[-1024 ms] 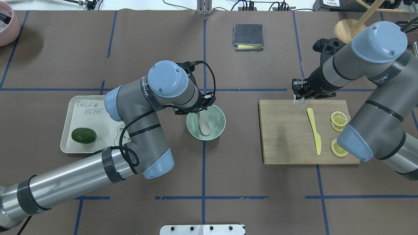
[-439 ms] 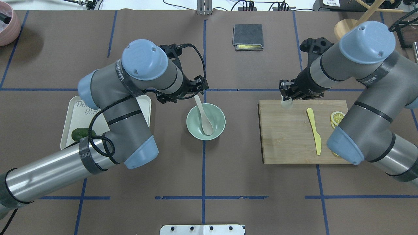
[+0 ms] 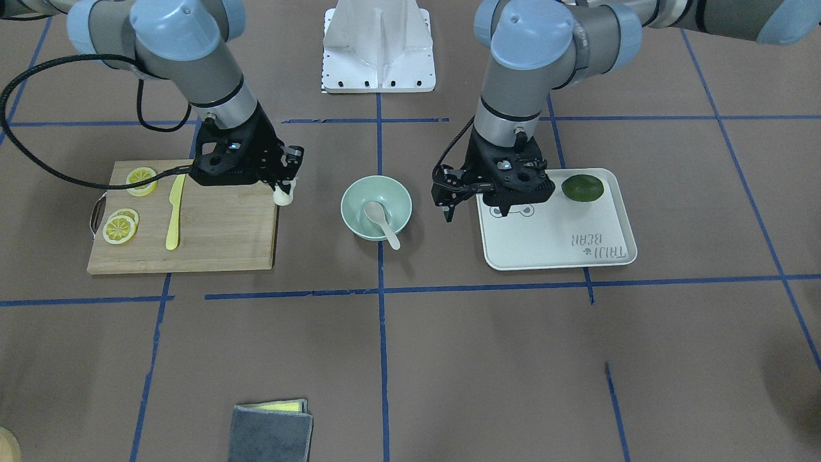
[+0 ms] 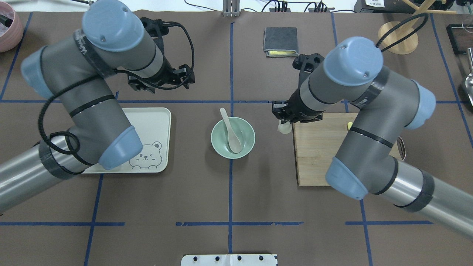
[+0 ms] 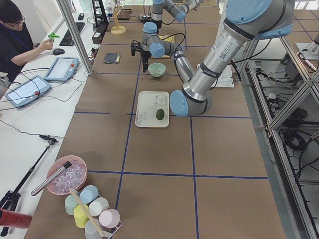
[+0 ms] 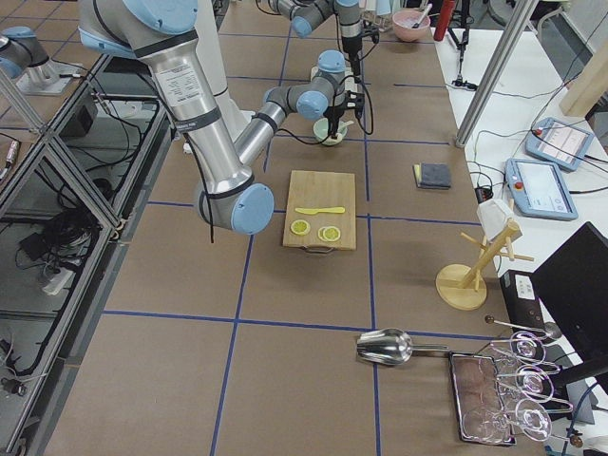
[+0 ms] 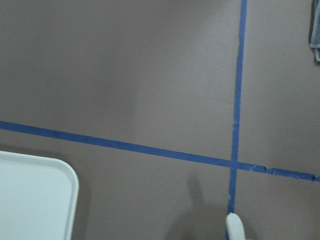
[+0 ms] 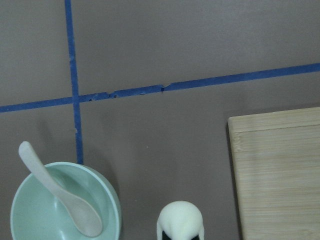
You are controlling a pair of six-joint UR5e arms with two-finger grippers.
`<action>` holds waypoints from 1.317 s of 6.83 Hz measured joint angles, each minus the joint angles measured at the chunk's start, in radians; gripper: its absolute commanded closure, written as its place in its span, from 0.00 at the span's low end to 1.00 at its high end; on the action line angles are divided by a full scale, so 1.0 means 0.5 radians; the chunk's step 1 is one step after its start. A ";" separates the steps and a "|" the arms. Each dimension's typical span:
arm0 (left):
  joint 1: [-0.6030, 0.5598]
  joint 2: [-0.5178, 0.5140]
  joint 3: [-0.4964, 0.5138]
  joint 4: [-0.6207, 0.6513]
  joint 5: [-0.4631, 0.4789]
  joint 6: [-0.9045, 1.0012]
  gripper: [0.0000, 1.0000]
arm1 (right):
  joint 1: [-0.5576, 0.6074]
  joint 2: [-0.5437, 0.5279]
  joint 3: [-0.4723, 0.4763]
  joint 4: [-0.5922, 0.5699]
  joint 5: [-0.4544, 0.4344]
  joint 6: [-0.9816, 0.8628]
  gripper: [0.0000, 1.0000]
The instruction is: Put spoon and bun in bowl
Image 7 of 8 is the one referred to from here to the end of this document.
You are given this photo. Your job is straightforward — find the white serving tray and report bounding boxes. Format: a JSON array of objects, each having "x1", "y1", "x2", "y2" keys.
[{"x1": 0, "y1": 151, "x2": 79, "y2": 240}]

